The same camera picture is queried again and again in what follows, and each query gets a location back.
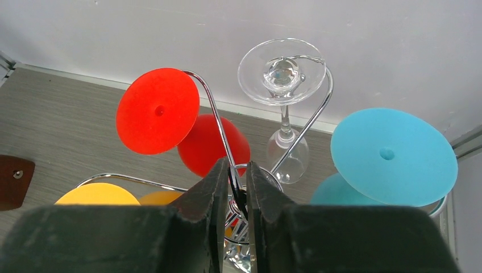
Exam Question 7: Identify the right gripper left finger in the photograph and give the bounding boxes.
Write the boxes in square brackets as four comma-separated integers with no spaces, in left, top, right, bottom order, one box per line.
[1,158,229,272]

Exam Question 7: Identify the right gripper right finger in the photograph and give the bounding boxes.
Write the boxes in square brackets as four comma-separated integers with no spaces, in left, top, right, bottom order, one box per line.
[246,162,459,272]

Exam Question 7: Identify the chrome wine glass rack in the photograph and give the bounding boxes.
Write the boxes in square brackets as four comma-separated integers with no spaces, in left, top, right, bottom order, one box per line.
[75,54,334,273]

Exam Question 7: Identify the yellow wine glass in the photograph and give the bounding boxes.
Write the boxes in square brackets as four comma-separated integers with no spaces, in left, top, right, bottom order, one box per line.
[55,183,182,205]

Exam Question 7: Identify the blue wine glass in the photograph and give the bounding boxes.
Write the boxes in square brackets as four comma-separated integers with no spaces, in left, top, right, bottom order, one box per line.
[310,108,458,207]

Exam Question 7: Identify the red wine glass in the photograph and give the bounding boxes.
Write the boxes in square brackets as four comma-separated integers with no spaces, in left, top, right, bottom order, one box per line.
[116,68,227,177]

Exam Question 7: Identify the clear wine glass back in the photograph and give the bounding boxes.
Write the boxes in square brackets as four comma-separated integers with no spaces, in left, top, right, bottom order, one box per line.
[238,38,334,184]

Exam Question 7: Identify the brown wooden metronome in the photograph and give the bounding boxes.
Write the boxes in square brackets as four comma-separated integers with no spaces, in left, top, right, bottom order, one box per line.
[1,155,35,211]

